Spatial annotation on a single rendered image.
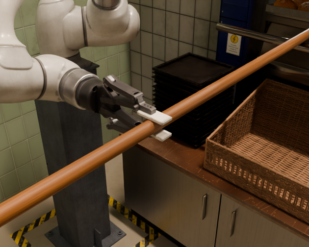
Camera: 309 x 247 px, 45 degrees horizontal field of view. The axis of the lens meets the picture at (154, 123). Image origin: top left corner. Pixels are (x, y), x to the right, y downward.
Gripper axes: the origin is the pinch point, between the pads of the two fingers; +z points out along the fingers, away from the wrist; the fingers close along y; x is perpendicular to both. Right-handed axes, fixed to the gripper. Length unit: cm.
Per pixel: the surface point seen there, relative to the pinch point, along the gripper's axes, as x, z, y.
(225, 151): -61, -16, 48
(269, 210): -57, 8, 61
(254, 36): -73, -17, 4
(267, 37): -73, -12, 3
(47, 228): -22, -99, 120
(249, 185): -61, -3, 58
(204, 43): -111, -63, 28
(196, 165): -61, -29, 62
